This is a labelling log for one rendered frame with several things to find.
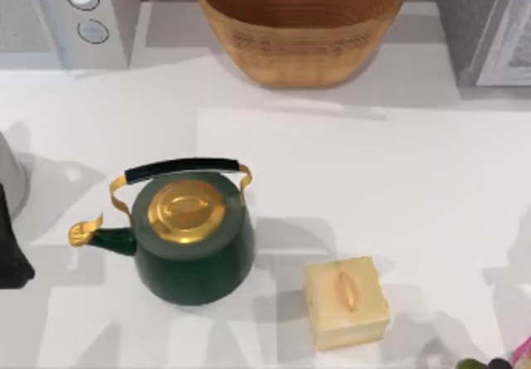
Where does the pale yellow square bread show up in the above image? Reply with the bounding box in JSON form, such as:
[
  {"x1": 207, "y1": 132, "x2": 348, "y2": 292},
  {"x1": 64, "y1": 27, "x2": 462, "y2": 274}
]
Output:
[{"x1": 303, "y1": 255, "x2": 392, "y2": 352}]

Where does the pale microwave oven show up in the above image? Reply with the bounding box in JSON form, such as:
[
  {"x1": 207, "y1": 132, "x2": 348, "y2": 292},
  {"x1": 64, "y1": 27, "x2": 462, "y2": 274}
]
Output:
[{"x1": 0, "y1": 0, "x2": 130, "y2": 71}]

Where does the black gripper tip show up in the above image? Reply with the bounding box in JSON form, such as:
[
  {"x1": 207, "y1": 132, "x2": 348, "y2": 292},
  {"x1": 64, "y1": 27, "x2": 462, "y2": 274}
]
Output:
[{"x1": 0, "y1": 182, "x2": 37, "y2": 290}]

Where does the brown woven basket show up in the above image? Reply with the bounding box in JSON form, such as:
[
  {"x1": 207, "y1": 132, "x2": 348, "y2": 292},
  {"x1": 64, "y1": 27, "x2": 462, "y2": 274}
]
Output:
[{"x1": 195, "y1": 0, "x2": 406, "y2": 89}]

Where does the green kettle with gold lid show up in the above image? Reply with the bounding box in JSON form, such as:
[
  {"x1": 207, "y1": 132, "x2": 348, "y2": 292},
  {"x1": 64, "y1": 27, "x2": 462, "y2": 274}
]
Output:
[{"x1": 67, "y1": 157, "x2": 256, "y2": 308}]

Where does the small round microwave knob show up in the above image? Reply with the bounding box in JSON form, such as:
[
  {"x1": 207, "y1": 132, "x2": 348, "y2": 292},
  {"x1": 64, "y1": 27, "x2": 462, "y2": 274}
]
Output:
[{"x1": 76, "y1": 17, "x2": 111, "y2": 46}]

